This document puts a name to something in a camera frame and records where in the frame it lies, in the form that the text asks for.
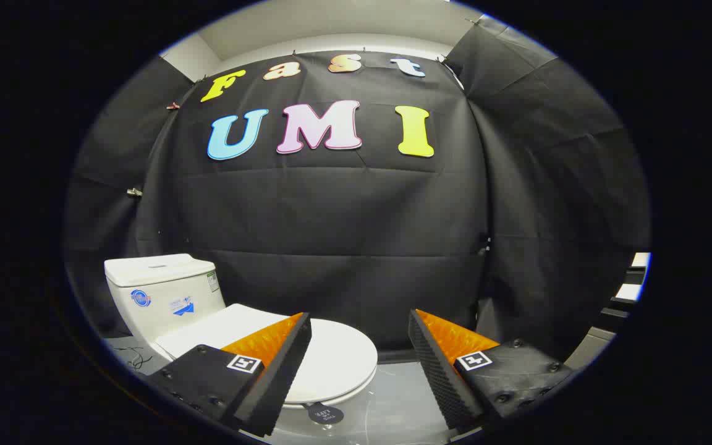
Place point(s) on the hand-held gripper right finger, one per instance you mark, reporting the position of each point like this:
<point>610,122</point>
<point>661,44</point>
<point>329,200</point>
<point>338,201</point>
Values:
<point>436,371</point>

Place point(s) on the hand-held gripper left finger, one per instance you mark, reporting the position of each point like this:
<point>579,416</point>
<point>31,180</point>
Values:
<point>282,371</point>

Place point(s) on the white toilet lid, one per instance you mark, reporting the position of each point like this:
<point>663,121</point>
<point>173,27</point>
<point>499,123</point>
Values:
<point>337,358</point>

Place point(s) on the white toilet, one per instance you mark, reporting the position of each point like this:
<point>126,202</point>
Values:
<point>158,309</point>

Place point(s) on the black backdrop cloth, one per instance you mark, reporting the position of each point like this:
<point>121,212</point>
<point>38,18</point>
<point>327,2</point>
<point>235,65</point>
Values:
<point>331,235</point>

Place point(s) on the white and black shelf unit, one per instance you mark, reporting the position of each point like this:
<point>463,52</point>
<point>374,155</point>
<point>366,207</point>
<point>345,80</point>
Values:
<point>615,306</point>

